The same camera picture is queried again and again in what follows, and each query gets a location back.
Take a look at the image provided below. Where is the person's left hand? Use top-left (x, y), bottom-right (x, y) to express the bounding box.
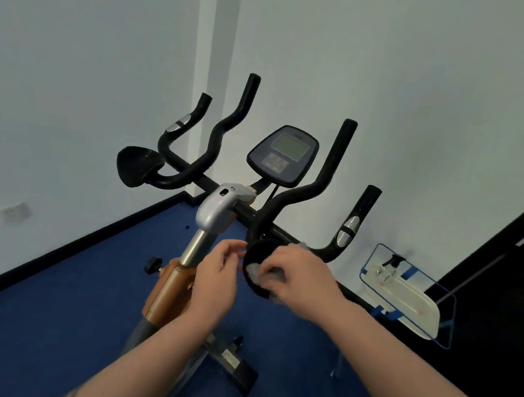
top-left (187, 236), bottom-right (248, 329)

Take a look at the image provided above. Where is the orange and grey bike frame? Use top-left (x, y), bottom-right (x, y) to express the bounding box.
top-left (119, 223), bottom-right (225, 366)

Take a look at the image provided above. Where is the black bike base stabilizer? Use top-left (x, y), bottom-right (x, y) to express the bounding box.
top-left (198, 331), bottom-right (262, 397)

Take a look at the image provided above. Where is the person's right hand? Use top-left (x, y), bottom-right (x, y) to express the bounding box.
top-left (257, 243), bottom-right (354, 326)

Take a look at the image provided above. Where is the flat mop with blue frame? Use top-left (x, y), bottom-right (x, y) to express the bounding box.
top-left (353, 233), bottom-right (524, 357)

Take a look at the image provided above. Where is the white wall socket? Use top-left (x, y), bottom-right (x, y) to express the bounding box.
top-left (0, 201), bottom-right (33, 227)

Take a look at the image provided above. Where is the silver handlebar stem clamp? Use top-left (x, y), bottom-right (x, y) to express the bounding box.
top-left (194, 180), bottom-right (258, 238)

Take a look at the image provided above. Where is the black exercise bike handlebar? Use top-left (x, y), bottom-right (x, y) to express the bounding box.
top-left (149, 66), bottom-right (391, 270)

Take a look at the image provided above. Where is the person's right forearm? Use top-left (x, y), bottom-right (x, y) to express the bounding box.
top-left (322, 297), bottom-right (524, 397)

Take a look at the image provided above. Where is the black adjustment knob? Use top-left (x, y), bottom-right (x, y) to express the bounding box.
top-left (144, 255), bottom-right (165, 277)

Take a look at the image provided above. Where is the exercise bike console display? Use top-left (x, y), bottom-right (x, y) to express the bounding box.
top-left (244, 122), bottom-right (322, 191)

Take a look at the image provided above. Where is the white cleaning wipe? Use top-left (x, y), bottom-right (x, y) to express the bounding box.
top-left (241, 237), bottom-right (309, 307)

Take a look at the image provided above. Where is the person's left forearm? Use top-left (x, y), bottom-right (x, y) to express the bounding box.
top-left (69, 298), bottom-right (218, 397)

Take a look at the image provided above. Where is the black round elbow pad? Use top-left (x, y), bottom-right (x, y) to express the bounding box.
top-left (240, 239), bottom-right (289, 301)
top-left (114, 144), bottom-right (167, 192)

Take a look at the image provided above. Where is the black door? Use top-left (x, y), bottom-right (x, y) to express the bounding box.
top-left (402, 179), bottom-right (524, 397)

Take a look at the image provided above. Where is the black baseboard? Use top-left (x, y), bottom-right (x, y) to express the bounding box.
top-left (0, 177), bottom-right (200, 328)

